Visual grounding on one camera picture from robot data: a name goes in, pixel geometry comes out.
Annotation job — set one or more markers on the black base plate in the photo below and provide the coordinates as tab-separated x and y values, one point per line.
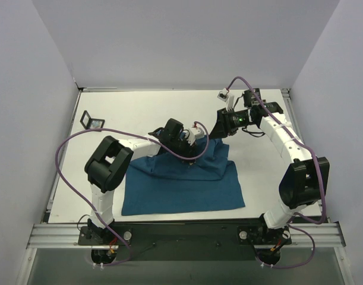
198	240

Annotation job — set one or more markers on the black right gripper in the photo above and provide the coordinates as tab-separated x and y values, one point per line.
223	123

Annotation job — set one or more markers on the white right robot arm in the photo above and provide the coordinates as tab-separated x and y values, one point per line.
305	180

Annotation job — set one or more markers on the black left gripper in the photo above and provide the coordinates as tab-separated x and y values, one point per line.
186	149

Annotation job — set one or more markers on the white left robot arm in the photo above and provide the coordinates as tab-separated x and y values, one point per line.
109	163

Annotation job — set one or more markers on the blue t-shirt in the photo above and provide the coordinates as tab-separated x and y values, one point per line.
164	184

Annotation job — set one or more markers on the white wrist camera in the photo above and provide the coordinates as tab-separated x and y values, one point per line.
194	133
225	96

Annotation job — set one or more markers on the silver blue leaf brooch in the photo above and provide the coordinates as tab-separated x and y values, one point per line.
95	124

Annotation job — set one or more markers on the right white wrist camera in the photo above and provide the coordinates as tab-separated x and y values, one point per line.
225	96

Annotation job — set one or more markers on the left black display box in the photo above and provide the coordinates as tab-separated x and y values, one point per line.
86	121

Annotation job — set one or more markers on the aluminium frame rail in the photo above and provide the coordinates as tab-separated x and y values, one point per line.
53	236

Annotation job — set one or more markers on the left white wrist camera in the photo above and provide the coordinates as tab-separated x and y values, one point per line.
194	133

